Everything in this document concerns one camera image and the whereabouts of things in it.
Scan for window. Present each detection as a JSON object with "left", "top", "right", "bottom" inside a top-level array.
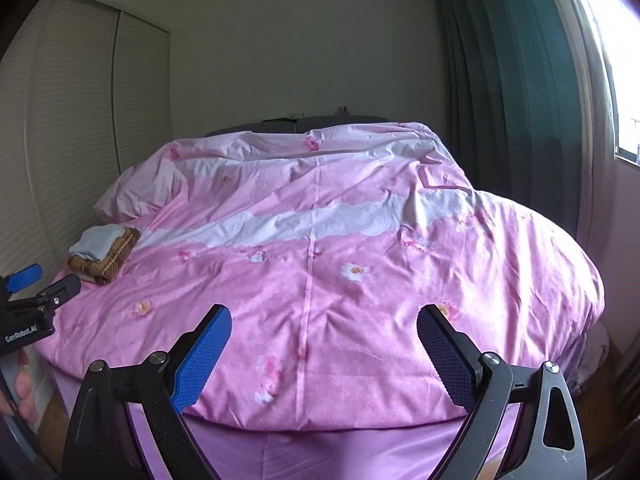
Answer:
[{"left": 570, "top": 0, "right": 640, "bottom": 167}]

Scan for dark green curtain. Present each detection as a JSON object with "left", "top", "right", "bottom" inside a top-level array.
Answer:
[{"left": 432, "top": 0, "right": 589, "bottom": 252}]

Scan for person's left hand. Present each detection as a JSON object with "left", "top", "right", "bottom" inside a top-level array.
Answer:
[{"left": 0, "top": 349, "right": 39, "bottom": 424}]

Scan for pink floral duvet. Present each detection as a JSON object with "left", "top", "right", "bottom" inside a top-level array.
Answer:
[{"left": 37, "top": 121, "right": 606, "bottom": 434}]

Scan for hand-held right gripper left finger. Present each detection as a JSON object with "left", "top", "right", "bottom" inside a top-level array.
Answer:
[{"left": 62, "top": 304, "right": 232, "bottom": 480}]

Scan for purple bed sheet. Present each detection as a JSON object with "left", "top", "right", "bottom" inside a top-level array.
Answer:
[{"left": 47, "top": 355, "right": 526, "bottom": 480}]

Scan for dark headboard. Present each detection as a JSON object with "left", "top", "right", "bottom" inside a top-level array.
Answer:
[{"left": 205, "top": 114, "right": 391, "bottom": 137}]

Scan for pink pillow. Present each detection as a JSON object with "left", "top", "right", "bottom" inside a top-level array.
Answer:
[{"left": 94, "top": 164, "right": 184, "bottom": 224}]

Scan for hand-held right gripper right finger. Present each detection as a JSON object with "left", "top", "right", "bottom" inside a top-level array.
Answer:
[{"left": 417, "top": 304, "right": 587, "bottom": 480}]

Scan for beige sheer curtain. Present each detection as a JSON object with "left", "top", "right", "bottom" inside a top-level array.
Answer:
[{"left": 564, "top": 0, "right": 622, "bottom": 273}]

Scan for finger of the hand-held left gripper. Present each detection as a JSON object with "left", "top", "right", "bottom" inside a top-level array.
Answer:
[
  {"left": 7, "top": 273, "right": 82, "bottom": 311},
  {"left": 0, "top": 263, "right": 44, "bottom": 295}
]

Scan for white sliding wardrobe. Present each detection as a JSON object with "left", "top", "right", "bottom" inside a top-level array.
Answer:
[{"left": 0, "top": 0, "right": 171, "bottom": 282}]

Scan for light blue long-sleeve shirt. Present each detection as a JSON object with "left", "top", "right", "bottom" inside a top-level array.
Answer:
[{"left": 69, "top": 224, "right": 124, "bottom": 262}]

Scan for brown plaid folded cloth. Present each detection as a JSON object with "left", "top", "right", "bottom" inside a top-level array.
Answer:
[{"left": 67, "top": 226, "right": 141, "bottom": 286}]

